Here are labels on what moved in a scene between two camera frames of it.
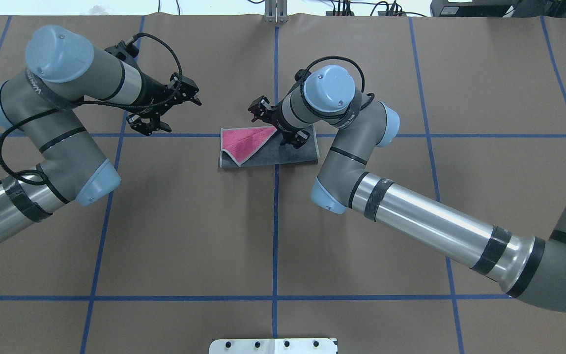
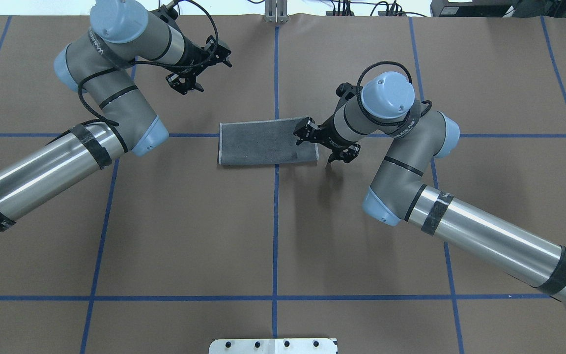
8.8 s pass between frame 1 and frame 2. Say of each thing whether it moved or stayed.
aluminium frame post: stayed
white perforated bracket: stayed
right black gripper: moved
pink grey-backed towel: stayed
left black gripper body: moved
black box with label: stayed
